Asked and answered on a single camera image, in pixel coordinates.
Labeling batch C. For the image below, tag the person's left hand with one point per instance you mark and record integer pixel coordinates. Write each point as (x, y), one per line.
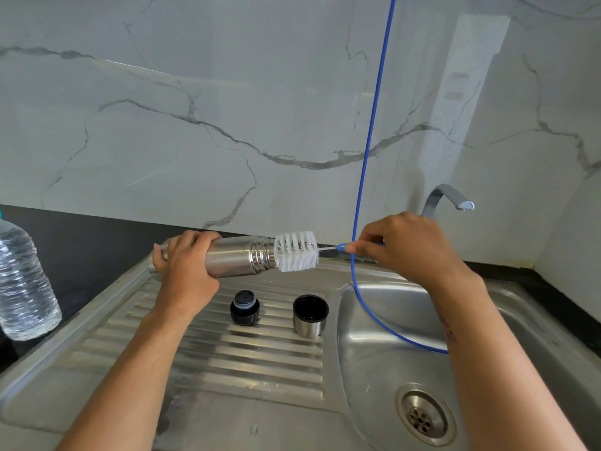
(185, 281)

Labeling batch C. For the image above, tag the person's right hand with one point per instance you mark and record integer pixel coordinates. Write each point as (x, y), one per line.
(413, 248)

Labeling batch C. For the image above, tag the person's right thumb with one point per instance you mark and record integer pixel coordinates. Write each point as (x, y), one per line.
(368, 254)

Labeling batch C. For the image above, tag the person's left fingers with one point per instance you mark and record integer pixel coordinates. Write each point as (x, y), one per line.
(188, 240)

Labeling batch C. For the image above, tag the stainless steel thermos flask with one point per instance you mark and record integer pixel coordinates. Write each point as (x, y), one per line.
(234, 258)

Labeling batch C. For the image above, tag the person's left forearm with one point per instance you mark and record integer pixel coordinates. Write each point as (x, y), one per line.
(141, 380)

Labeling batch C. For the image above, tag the person's right forearm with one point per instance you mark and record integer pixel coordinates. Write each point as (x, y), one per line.
(497, 371)

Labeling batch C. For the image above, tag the steel flask cup lid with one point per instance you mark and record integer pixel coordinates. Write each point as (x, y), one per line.
(310, 319)

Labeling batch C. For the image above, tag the black flask stopper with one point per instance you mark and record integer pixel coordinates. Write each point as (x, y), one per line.
(244, 309)

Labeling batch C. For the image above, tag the chrome faucet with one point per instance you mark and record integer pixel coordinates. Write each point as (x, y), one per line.
(446, 194)

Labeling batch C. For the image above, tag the stainless steel sink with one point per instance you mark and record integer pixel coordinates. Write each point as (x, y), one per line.
(263, 371)

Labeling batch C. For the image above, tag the clear plastic water bottle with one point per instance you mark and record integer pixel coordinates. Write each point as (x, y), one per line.
(23, 286)

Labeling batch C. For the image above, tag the round sink drain strainer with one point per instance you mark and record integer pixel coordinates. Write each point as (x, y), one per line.
(425, 415)

